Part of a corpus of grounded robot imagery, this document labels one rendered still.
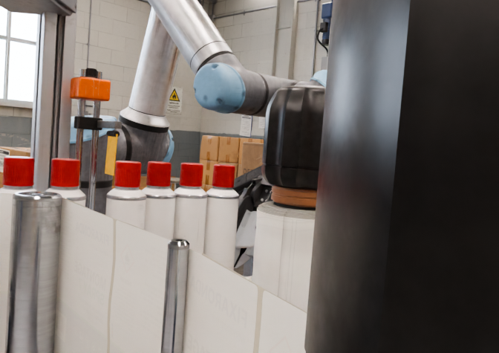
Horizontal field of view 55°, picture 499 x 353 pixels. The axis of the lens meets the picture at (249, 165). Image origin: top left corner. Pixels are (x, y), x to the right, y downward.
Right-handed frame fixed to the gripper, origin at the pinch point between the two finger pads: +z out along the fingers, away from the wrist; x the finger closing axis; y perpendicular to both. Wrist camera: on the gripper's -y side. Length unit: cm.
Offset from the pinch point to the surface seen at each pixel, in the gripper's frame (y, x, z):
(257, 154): -35.0, 18.9, -28.7
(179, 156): -589, 279, -144
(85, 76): -7.0, -33.1, -11.4
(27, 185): 1.6, -33.4, 5.4
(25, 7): -11.7, -43.6, -15.5
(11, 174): 1.3, -35.6, 5.2
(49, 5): -7.8, -41.8, -16.5
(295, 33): -410, 243, -324
